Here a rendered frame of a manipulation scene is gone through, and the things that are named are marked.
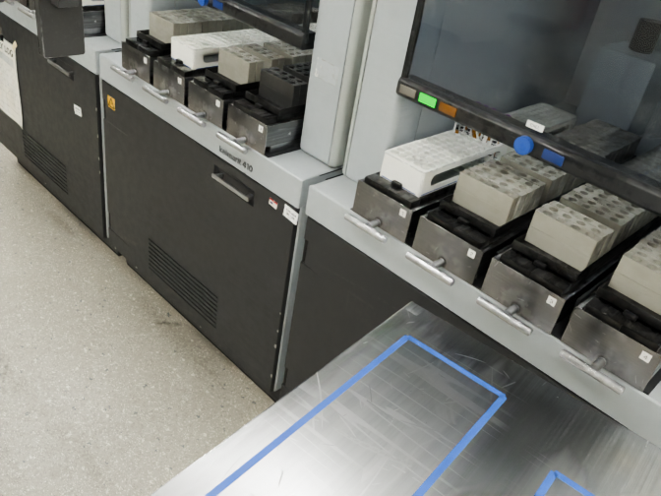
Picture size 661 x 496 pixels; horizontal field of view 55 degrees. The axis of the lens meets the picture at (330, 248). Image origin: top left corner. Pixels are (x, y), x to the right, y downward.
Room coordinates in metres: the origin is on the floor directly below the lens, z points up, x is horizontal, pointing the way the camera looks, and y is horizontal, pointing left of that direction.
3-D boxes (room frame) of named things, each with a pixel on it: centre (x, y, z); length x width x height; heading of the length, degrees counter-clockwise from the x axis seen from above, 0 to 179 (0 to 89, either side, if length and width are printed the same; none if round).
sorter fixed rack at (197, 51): (1.64, 0.35, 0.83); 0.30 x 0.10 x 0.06; 140
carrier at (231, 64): (1.47, 0.29, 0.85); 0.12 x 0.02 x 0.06; 51
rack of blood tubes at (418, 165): (1.19, -0.20, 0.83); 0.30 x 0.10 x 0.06; 140
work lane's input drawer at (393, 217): (1.30, -0.28, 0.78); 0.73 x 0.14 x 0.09; 140
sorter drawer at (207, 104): (1.65, 0.14, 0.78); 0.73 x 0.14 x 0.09; 140
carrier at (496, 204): (1.02, -0.25, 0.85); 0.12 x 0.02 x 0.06; 51
